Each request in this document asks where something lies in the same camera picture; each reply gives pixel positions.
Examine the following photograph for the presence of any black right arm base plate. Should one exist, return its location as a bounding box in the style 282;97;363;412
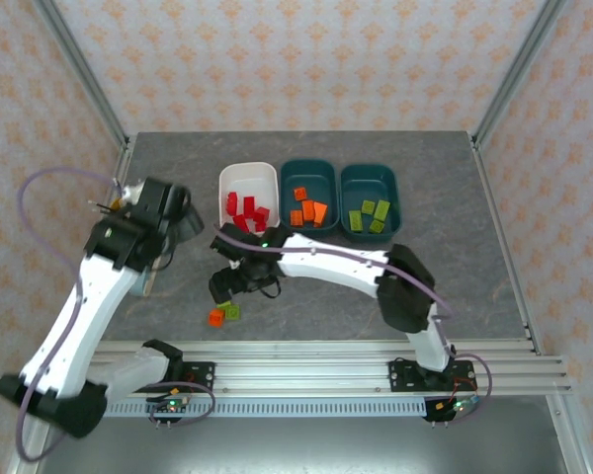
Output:
387;358;477;394

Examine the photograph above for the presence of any grey metal front panel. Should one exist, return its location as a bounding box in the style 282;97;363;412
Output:
34;417;569;474

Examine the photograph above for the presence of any right controller board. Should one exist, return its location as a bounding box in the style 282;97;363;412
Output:
427;394;480;424

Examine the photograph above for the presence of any aluminium frame post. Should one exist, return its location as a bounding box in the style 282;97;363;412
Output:
471;0;569;149
32;0;132;149

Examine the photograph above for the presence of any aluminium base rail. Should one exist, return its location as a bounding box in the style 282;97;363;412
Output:
32;340;572;399

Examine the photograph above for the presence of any teal container for orange bricks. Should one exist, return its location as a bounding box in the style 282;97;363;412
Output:
279;158;341;233

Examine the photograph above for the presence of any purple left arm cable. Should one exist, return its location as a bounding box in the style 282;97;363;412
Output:
15;166;216;463

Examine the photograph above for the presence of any white slotted cable duct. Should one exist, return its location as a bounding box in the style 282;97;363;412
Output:
101;400;421;419

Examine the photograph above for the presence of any controller board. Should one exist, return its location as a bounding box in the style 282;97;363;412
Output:
427;394;480;424
147;394;192;421

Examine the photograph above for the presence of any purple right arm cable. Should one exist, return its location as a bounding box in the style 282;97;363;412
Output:
212;224;494;426

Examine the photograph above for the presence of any left controller board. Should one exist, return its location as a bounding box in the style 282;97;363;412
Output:
147;394;192;421

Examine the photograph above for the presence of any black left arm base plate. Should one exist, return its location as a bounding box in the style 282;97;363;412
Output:
142;361;216;394

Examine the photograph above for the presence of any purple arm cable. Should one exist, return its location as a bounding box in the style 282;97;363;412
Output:
212;224;494;426
15;166;216;463

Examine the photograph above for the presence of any white plastic container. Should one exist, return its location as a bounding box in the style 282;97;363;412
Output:
217;161;282;233

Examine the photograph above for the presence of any teal container for green bricks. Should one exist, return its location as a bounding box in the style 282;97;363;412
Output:
339;163;402;243

